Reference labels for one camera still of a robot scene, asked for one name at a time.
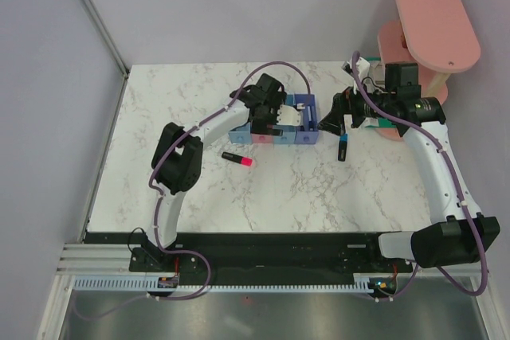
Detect pink storage bin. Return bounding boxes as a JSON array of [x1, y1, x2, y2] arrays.
[[251, 133, 273, 144]]

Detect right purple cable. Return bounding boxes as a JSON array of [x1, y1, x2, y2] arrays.
[[351, 50, 489, 303]]

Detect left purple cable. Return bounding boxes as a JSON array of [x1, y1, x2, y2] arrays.
[[71, 61, 312, 320]]

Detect pink two-tier wooden shelf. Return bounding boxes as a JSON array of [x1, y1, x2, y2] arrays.
[[376, 0, 482, 143]]

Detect light blue storage bin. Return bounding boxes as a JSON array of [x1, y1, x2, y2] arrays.
[[273, 94, 296, 145]]

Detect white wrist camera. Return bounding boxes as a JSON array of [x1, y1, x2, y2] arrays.
[[342, 57, 371, 90], [277, 103, 305, 127]]

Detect white slotted cable duct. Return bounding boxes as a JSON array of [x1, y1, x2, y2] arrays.
[[73, 274, 396, 295]]

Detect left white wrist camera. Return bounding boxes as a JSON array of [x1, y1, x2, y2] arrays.
[[277, 103, 305, 127]]

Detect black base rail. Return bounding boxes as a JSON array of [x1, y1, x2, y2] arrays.
[[125, 230, 435, 282]]

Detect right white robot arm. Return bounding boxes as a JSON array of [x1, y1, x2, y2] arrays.
[[318, 58, 500, 272]]

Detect purple storage bin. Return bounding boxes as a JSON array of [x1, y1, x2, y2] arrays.
[[294, 94, 319, 145]]

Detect pink cap black highlighter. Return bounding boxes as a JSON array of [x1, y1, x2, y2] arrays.
[[221, 151, 253, 167]]

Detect blue cap black highlighter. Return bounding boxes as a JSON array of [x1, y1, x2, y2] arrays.
[[337, 133, 348, 162]]

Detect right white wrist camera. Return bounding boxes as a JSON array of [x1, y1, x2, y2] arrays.
[[342, 57, 371, 90]]

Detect green book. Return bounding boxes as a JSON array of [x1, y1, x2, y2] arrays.
[[362, 57, 398, 140]]

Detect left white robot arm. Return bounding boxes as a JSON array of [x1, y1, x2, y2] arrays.
[[147, 73, 287, 271]]

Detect purple cable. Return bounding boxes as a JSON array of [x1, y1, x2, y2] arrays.
[[351, 50, 489, 303], [71, 61, 312, 320]]

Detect blue cap whiteboard marker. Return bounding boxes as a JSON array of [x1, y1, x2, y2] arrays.
[[303, 105, 314, 131]]

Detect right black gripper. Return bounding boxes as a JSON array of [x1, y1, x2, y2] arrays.
[[317, 75, 396, 136]]

